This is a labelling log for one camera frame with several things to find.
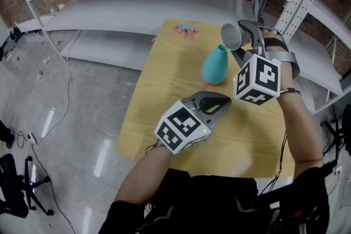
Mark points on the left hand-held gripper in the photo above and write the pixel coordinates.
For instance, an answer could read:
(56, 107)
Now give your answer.
(178, 128)

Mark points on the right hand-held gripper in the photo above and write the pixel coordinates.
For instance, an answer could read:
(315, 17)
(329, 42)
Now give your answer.
(257, 79)

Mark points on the teal plastic vase bottle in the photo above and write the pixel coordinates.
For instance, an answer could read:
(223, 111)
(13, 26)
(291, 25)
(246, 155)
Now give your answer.
(215, 68)

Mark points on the person's right forearm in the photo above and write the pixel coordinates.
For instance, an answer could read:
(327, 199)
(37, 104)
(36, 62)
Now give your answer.
(299, 131)

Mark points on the person's left forearm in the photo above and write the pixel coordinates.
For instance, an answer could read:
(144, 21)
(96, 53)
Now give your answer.
(142, 175)

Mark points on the pink and teal toy with string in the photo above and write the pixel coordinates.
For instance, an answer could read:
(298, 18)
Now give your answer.
(183, 27)

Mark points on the person's right hand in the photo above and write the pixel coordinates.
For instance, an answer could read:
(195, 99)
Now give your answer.
(286, 74)

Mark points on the white metal shelf unit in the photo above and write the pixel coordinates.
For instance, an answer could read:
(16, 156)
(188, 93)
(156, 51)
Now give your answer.
(137, 8)
(312, 44)

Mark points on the person's black clothing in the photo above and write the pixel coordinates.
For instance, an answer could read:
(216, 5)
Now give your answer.
(208, 200)

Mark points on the black body-worn equipment pack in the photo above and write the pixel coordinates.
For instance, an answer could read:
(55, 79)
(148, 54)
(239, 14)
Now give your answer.
(301, 186)

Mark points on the white power strip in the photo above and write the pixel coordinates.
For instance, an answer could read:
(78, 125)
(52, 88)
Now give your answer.
(32, 137)

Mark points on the black mesh office chair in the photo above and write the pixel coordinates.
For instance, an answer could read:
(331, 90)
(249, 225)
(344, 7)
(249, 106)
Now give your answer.
(13, 186)

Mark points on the wooden table with black pedestal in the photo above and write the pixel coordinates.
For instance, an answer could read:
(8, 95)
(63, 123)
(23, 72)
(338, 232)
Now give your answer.
(219, 131)

